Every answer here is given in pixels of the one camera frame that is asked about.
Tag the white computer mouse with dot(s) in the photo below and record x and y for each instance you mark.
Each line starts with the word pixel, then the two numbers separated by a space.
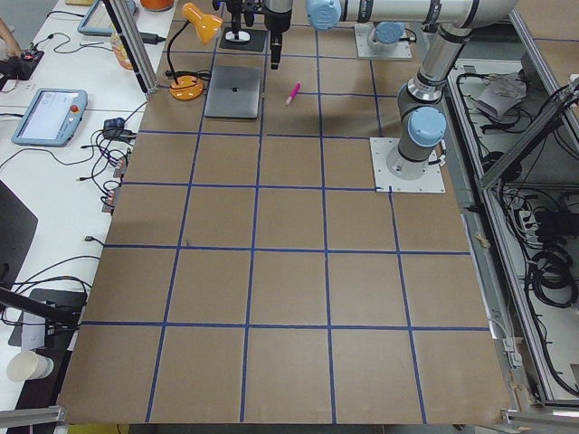
pixel 237 37

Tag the pink marker pen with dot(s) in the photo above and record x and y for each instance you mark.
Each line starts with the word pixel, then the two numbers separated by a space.
pixel 293 94

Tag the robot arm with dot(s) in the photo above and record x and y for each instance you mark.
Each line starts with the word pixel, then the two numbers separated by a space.
pixel 455 21
pixel 323 15

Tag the black mousepad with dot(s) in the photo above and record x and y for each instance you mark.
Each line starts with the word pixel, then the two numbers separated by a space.
pixel 255 44

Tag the silver closed laptop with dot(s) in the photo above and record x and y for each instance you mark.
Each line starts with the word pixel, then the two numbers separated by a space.
pixel 234 92

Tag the orange desk lamp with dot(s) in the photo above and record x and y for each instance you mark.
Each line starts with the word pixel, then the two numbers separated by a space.
pixel 189 80

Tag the black power adapter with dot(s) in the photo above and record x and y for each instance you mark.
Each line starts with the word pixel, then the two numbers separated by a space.
pixel 151 38

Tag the yellow drink bottle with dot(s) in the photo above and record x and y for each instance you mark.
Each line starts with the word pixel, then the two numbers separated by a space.
pixel 120 52

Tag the teach pendant tablet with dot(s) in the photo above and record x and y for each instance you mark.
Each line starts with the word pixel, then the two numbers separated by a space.
pixel 96 21
pixel 51 118

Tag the white paper cup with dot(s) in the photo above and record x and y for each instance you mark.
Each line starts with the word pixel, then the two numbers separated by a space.
pixel 29 365

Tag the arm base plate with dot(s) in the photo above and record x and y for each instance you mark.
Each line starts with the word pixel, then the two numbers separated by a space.
pixel 394 174
pixel 384 47

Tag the aluminium frame post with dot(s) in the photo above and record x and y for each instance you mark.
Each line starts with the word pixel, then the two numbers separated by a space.
pixel 124 24

